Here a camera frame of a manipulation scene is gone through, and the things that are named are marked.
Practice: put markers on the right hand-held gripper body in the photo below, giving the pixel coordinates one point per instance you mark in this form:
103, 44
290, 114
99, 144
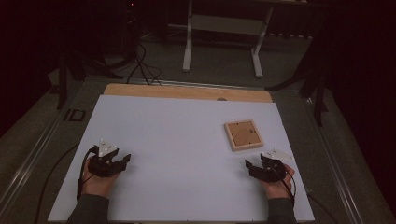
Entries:
272, 171

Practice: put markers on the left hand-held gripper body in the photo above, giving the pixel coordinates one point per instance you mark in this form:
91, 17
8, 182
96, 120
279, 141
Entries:
101, 166

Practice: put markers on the wooden picture frame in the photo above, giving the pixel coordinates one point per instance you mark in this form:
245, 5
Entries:
243, 135

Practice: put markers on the person's right hand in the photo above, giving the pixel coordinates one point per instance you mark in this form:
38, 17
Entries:
278, 190

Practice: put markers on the white board sheet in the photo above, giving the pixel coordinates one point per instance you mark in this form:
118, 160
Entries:
174, 140

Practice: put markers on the black floor socket plate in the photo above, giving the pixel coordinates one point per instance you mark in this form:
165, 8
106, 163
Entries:
74, 115

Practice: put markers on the black metal stand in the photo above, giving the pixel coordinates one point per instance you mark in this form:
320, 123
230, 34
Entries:
319, 93

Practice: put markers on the metal floor rail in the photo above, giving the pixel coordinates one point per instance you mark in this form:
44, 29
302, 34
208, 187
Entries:
336, 168
28, 161

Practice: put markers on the white metal table frame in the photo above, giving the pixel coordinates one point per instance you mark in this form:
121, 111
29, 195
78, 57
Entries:
224, 25

